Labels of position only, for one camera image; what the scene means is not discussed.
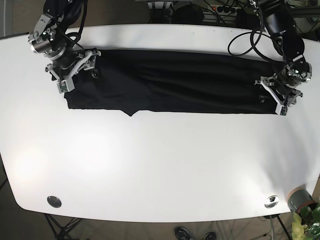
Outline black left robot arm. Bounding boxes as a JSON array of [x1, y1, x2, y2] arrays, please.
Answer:
[[201, 0, 312, 116]]

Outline left metal table grommet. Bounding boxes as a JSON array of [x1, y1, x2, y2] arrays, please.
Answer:
[[47, 196, 62, 208]]

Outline person's dark shoes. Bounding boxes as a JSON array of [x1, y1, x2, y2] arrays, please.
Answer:
[[173, 226, 218, 240]]

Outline right metal table grommet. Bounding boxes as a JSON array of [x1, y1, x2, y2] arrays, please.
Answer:
[[264, 195, 279, 209]]

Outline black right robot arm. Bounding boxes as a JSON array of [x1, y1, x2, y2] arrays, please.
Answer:
[[28, 0, 101, 94]]

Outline grey plant pot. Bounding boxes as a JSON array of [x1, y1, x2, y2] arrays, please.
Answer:
[[286, 186, 318, 215]]

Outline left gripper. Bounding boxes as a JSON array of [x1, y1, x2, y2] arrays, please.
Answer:
[[255, 55, 312, 116]]

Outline metal table grommet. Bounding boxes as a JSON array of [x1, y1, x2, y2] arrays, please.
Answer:
[[264, 195, 279, 209], [47, 196, 62, 208]]

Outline green potted plant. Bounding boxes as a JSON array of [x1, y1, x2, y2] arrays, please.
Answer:
[[291, 203, 320, 240]]

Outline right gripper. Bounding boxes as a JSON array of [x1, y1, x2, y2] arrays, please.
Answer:
[[28, 15, 101, 94]]

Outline plain black T-shirt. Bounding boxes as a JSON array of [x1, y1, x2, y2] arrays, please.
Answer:
[[64, 49, 277, 116]]

